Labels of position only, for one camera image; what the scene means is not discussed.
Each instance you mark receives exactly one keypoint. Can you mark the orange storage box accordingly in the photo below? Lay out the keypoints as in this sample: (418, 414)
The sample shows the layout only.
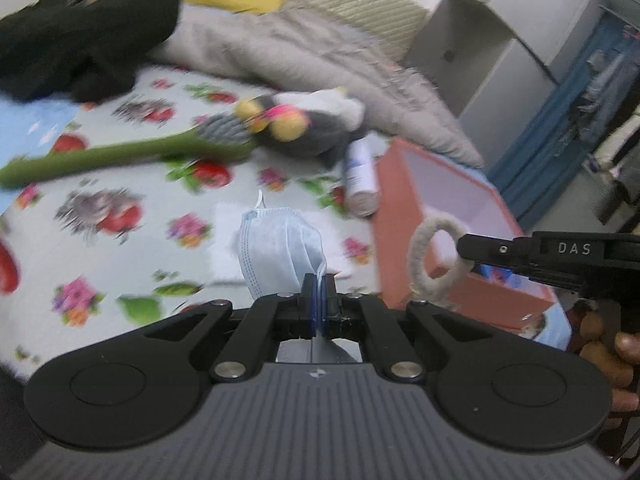
(395, 210)

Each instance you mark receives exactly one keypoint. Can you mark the floral printed sheet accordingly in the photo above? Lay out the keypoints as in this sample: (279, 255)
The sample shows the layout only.
(150, 260)

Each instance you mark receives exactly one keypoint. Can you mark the yellow pink soft toy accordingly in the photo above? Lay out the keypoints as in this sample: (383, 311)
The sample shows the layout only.
(287, 125)

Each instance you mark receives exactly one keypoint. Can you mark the blue printed packet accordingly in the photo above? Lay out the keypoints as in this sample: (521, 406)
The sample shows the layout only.
(550, 325)

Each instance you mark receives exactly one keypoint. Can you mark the large black clothes pile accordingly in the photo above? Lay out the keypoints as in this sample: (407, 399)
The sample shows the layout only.
(75, 35)

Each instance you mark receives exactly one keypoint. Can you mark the green toothbrush plush toy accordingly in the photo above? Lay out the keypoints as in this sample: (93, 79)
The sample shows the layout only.
(100, 155)

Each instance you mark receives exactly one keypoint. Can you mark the white spray can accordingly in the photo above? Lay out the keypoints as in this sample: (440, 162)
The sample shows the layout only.
(360, 180)

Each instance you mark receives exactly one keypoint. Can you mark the grey white penguin plush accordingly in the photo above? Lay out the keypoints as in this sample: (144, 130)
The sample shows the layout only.
(320, 140)

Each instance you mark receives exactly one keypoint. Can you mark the blue curtain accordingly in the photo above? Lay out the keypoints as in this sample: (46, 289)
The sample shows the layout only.
(540, 150)

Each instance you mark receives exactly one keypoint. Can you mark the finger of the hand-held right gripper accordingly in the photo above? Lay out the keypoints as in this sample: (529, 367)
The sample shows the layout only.
(490, 250)

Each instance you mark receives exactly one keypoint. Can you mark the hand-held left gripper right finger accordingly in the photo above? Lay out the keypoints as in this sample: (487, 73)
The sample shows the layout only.
(329, 310)

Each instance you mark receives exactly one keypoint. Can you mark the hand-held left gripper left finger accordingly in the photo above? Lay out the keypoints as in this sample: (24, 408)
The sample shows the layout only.
(311, 310)

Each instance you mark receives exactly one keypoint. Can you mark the dark patterned hanging cloth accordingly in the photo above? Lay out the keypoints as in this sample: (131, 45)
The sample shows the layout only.
(605, 90)

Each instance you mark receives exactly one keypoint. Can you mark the blue surgical face mask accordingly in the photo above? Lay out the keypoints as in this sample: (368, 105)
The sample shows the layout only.
(225, 240)

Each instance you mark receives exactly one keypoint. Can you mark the white cabinet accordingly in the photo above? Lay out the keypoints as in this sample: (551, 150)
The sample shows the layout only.
(500, 85)

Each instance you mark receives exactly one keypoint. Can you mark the person's right hand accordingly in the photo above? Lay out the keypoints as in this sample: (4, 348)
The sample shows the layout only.
(600, 360)

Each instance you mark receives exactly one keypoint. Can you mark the grey quilt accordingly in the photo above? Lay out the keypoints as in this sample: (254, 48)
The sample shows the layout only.
(300, 50)

